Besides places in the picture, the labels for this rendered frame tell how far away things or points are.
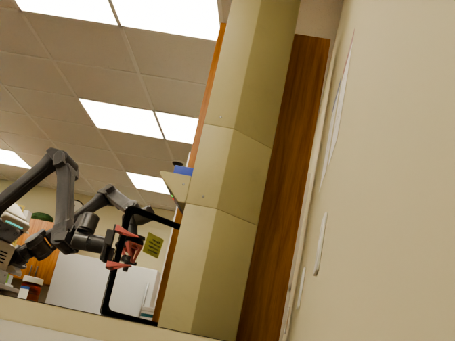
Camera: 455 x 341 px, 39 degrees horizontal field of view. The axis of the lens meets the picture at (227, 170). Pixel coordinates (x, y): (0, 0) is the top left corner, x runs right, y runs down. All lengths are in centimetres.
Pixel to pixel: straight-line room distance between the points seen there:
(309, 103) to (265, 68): 36
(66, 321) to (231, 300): 118
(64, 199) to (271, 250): 82
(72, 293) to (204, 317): 524
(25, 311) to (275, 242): 154
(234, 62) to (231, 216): 58
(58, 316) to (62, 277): 627
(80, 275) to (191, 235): 522
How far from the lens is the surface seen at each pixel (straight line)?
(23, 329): 116
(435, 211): 33
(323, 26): 339
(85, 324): 113
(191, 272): 216
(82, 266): 737
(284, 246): 255
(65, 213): 225
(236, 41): 244
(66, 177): 237
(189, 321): 214
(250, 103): 237
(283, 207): 258
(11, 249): 285
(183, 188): 223
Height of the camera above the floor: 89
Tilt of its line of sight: 17 degrees up
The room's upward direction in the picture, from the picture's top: 12 degrees clockwise
